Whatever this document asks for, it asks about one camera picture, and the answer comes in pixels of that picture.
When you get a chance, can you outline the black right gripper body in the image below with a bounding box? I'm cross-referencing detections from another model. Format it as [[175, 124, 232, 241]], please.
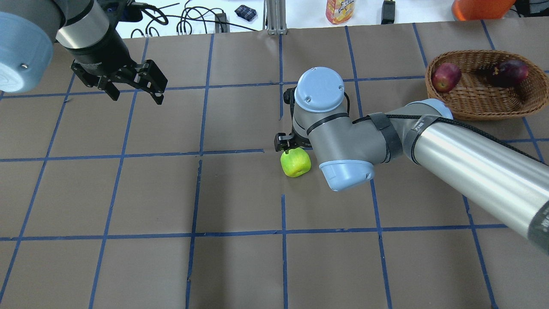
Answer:
[[291, 129, 313, 149]]

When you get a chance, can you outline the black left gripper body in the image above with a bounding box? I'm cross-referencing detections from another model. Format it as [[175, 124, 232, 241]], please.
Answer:
[[71, 33, 137, 88]]

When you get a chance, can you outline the green apple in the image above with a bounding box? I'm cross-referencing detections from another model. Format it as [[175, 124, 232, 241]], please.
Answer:
[[280, 148, 311, 178]]

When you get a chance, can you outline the red yellow apple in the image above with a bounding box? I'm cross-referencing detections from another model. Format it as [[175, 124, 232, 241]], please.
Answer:
[[431, 62, 462, 93]]

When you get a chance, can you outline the dark red apple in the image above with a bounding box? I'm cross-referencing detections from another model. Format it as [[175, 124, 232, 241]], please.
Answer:
[[491, 59, 529, 88]]

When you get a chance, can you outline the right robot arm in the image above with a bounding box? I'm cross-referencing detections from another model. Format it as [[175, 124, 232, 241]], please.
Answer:
[[273, 67, 549, 253]]

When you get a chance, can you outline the wicker basket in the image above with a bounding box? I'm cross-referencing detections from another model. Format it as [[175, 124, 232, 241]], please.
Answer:
[[425, 50, 548, 121]]

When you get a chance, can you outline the dark blue pouch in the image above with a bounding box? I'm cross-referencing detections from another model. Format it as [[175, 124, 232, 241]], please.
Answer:
[[235, 5, 257, 22]]

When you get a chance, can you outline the orange juice bottle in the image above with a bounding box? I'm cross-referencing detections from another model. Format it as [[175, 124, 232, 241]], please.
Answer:
[[325, 0, 356, 25]]

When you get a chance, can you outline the black power adapter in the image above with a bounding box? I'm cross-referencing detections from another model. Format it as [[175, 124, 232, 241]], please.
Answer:
[[380, 0, 396, 25]]

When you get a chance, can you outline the orange bucket with grey lid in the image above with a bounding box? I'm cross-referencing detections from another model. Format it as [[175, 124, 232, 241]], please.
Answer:
[[451, 0, 515, 21]]

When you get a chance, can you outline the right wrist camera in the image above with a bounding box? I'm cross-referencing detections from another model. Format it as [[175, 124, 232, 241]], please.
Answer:
[[283, 87, 296, 116]]

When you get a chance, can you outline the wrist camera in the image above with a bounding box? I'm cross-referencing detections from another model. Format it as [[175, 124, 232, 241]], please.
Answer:
[[283, 87, 296, 116], [97, 0, 145, 23]]

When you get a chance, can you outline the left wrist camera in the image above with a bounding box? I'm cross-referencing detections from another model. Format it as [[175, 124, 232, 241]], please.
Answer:
[[97, 0, 145, 23]]

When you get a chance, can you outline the aluminium frame post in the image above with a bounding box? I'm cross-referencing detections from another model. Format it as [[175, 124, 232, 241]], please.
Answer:
[[263, 0, 288, 35]]

